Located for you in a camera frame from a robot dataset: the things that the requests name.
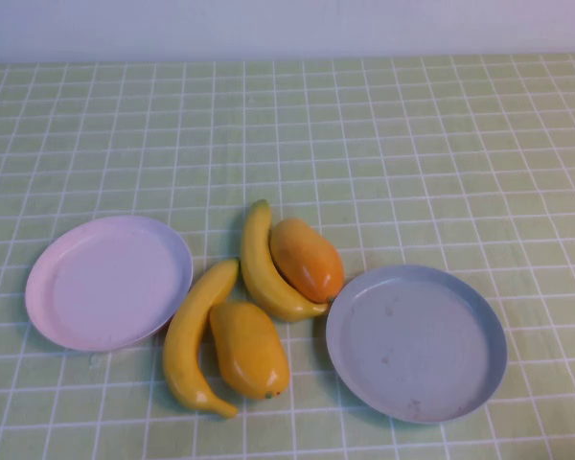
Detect orange-tinted yellow toy mango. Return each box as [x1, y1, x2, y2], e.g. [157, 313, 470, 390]
[269, 218, 346, 304]

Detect yellow toy banana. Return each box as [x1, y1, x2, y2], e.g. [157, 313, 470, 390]
[240, 198, 334, 323]
[161, 257, 241, 419]

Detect plain yellow toy mango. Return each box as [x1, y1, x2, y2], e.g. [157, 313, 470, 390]
[208, 300, 291, 402]

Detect blue round plate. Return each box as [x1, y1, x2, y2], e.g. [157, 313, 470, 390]
[324, 264, 509, 426]

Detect pink round plate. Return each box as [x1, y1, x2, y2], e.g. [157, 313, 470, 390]
[24, 214, 196, 355]

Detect green checked tablecloth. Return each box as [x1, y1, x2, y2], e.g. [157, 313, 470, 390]
[0, 52, 575, 460]

